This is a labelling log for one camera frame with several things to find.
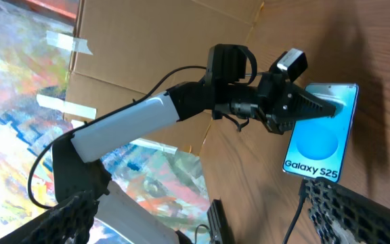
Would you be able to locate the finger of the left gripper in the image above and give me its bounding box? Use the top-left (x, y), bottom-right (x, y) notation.
top-left (289, 84), bottom-right (336, 121)

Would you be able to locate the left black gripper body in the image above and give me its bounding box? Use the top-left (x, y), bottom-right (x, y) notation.
top-left (228, 73), bottom-right (303, 134)

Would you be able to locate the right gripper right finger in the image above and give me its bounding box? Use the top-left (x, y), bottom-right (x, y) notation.
top-left (305, 178), bottom-right (390, 244)

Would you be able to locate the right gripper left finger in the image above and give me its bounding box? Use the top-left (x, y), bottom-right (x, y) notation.
top-left (0, 191), bottom-right (99, 244)

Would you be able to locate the Galaxy smartphone cyan screen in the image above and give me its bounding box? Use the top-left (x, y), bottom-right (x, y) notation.
top-left (282, 83), bottom-right (360, 183)

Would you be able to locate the black USB charging cable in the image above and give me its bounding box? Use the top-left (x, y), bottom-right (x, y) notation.
top-left (281, 178), bottom-right (309, 244)

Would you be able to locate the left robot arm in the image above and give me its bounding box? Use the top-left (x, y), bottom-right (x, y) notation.
top-left (51, 44), bottom-right (336, 243)

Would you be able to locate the brown cardboard box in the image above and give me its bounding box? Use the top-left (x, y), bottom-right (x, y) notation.
top-left (66, 0), bottom-right (261, 154)

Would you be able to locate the colourful painted floor mat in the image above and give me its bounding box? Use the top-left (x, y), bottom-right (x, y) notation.
top-left (0, 1), bottom-right (210, 243)

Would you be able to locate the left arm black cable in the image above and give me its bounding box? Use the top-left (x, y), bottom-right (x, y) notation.
top-left (27, 65), bottom-right (208, 210)

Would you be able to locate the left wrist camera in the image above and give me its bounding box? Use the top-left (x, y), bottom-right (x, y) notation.
top-left (269, 48), bottom-right (308, 82)

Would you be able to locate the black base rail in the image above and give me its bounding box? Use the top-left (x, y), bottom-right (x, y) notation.
top-left (207, 199), bottom-right (235, 244)

